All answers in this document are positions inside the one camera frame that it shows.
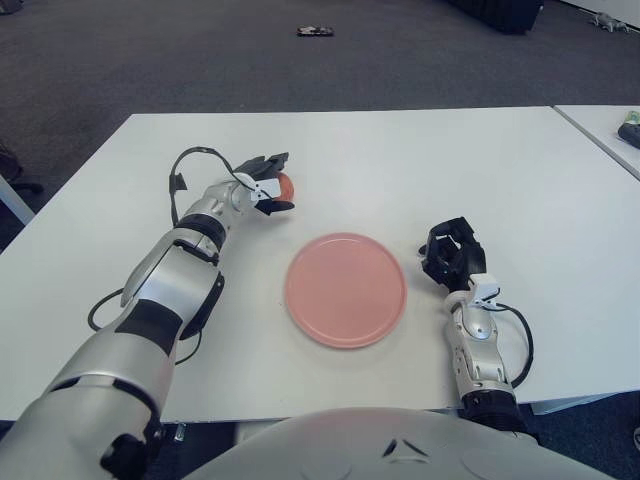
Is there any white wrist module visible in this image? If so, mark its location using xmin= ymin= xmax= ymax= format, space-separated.
xmin=247 ymin=174 xmax=281 ymax=202
xmin=472 ymin=273 xmax=502 ymax=307

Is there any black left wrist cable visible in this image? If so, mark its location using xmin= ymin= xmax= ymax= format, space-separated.
xmin=168 ymin=146 xmax=251 ymax=226

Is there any large black case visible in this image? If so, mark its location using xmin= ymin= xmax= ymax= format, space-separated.
xmin=447 ymin=0 xmax=545 ymax=35

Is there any white table frame rail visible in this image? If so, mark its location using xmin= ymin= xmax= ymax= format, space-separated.
xmin=529 ymin=384 xmax=640 ymax=415

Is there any black elbow cable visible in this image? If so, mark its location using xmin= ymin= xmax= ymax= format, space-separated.
xmin=88 ymin=287 xmax=201 ymax=366

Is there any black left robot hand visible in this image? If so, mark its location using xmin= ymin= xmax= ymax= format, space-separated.
xmin=233 ymin=152 xmax=297 ymax=217

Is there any silver robot torso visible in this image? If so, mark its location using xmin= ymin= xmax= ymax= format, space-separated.
xmin=182 ymin=407 xmax=611 ymax=480

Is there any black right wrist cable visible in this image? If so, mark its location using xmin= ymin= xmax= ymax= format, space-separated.
xmin=497 ymin=302 xmax=534 ymax=389

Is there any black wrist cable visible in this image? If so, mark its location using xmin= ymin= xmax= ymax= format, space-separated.
xmin=168 ymin=146 xmax=251 ymax=226
xmin=497 ymin=302 xmax=534 ymax=389

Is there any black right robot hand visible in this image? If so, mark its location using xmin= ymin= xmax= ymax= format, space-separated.
xmin=418 ymin=216 xmax=487 ymax=294

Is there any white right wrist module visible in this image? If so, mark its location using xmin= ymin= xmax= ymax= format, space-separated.
xmin=472 ymin=273 xmax=502 ymax=307

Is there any red yellow apple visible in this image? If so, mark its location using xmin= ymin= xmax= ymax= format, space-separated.
xmin=277 ymin=172 xmax=297 ymax=204

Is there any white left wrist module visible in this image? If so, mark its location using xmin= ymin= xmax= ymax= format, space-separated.
xmin=247 ymin=174 xmax=281 ymax=202

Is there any black handheld controller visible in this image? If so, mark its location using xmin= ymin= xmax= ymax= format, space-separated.
xmin=617 ymin=122 xmax=640 ymax=149

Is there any pink round plate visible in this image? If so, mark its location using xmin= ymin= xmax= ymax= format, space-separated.
xmin=284 ymin=232 xmax=408 ymax=350

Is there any white table leg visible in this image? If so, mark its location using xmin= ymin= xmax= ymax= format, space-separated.
xmin=0 ymin=174 xmax=36 ymax=226

